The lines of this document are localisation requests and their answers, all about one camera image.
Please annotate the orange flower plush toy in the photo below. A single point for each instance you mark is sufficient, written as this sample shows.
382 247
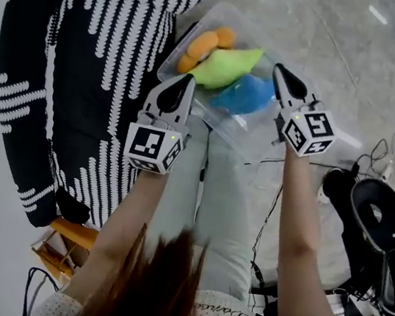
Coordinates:
204 46

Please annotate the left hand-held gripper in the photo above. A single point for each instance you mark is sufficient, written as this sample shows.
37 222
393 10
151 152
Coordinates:
147 145

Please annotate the green star plush toy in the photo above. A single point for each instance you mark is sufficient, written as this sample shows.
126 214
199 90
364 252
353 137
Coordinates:
226 67

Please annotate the black white striped blanket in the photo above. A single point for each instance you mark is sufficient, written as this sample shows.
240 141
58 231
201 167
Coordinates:
83 79

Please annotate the clear plastic storage bin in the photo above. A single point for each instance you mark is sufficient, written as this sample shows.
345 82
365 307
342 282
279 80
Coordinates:
219 19

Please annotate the person's light jeans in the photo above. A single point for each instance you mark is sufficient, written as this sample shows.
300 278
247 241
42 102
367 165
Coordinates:
213 200

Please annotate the person's left forearm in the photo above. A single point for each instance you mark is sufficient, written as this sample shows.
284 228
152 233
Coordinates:
121 216

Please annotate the black rolled bag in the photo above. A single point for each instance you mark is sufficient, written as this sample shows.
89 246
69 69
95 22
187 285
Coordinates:
343 199

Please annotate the blue star plush toy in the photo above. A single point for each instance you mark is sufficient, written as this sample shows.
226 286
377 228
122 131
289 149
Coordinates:
248 94

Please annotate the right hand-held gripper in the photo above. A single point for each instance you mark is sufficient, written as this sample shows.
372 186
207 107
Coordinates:
309 134

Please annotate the person's right forearm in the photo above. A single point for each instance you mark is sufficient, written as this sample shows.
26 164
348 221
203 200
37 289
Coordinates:
299 244

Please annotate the black helmet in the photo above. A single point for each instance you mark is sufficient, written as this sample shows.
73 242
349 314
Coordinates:
381 216

